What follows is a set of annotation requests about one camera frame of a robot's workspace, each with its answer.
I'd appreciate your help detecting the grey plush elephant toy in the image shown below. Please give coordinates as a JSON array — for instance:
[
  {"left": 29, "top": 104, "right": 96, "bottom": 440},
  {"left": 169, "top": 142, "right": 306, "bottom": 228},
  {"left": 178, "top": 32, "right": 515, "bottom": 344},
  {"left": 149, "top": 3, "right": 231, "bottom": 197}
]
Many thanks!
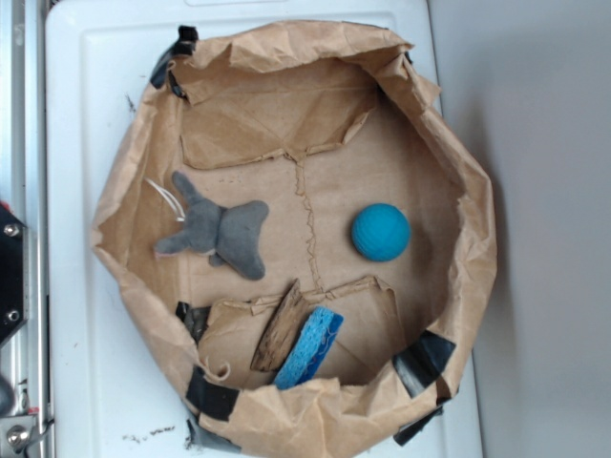
[{"left": 154, "top": 172, "right": 269, "bottom": 281}]

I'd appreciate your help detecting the white plastic tray base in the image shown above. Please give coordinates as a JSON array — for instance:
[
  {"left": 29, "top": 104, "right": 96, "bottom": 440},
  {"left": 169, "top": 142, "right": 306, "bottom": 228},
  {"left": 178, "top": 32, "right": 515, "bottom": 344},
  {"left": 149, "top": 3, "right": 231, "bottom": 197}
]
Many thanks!
[{"left": 45, "top": 0, "right": 486, "bottom": 458}]

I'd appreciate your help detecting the blue rubber ball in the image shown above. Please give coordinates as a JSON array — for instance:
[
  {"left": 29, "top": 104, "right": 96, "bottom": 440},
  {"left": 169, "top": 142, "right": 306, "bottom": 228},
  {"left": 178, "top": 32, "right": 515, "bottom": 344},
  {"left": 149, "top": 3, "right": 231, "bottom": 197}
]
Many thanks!
[{"left": 350, "top": 203, "right": 411, "bottom": 262}]

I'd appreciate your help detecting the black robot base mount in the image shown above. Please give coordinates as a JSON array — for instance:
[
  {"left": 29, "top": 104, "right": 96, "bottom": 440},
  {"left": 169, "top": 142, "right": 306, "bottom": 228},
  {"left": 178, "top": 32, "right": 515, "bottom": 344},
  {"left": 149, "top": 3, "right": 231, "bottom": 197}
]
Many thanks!
[{"left": 0, "top": 200, "right": 29, "bottom": 347}]

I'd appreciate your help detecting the blue sponge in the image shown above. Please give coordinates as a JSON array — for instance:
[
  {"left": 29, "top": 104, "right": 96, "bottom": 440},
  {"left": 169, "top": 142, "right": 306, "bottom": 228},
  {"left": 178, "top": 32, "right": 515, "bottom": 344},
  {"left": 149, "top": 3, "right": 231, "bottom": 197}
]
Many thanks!
[{"left": 273, "top": 306, "right": 344, "bottom": 390}]

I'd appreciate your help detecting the brown paper bag tray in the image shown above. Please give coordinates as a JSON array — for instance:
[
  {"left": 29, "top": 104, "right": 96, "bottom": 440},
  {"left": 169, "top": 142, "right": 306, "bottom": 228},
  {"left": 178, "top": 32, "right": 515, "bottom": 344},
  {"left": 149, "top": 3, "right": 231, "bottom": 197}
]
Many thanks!
[{"left": 92, "top": 21, "right": 496, "bottom": 457}]

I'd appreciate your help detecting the brown wooden block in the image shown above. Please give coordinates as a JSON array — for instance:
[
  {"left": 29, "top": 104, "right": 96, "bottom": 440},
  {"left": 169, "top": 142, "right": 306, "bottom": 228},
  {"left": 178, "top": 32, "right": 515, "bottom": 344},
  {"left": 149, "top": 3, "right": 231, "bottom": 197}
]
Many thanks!
[{"left": 250, "top": 279, "right": 309, "bottom": 372}]

